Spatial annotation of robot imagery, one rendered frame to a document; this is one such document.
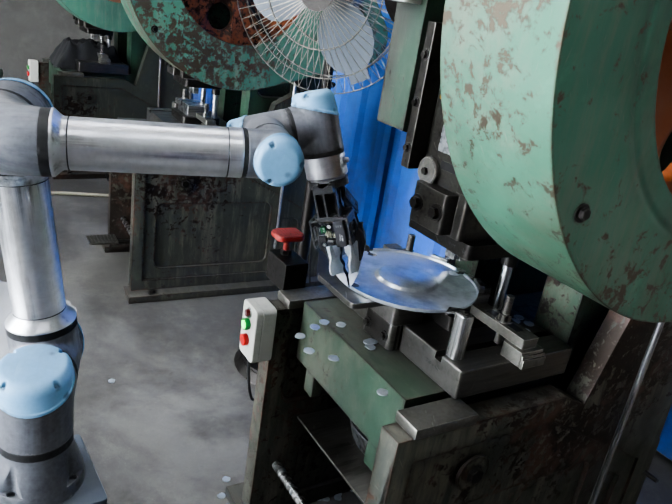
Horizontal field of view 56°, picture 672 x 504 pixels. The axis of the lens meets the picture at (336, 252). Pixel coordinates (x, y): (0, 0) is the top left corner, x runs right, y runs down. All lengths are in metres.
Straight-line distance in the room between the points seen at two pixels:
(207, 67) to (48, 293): 1.38
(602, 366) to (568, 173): 0.76
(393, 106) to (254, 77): 1.19
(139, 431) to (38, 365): 0.98
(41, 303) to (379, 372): 0.61
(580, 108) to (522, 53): 0.08
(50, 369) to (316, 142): 0.56
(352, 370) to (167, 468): 0.81
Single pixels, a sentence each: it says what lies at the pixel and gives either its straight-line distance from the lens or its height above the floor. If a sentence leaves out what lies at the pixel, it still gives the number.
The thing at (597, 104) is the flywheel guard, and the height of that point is 1.22.
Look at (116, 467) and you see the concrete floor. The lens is 1.96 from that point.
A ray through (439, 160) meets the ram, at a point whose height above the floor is 1.02.
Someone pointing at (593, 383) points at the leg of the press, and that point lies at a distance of 1.44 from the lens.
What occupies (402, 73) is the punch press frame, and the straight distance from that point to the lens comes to 1.31.
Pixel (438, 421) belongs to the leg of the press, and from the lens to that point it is 1.14.
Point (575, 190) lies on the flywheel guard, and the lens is 0.75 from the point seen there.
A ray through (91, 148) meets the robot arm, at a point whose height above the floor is 1.04.
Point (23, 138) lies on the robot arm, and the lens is 0.94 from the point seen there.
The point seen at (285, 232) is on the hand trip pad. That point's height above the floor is 0.76.
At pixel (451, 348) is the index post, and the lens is 1.20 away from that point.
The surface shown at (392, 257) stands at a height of 0.78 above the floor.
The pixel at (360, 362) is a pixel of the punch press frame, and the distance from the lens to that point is 1.27.
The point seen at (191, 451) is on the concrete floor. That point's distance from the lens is 2.00.
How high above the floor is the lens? 1.28
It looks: 21 degrees down
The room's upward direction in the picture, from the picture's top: 9 degrees clockwise
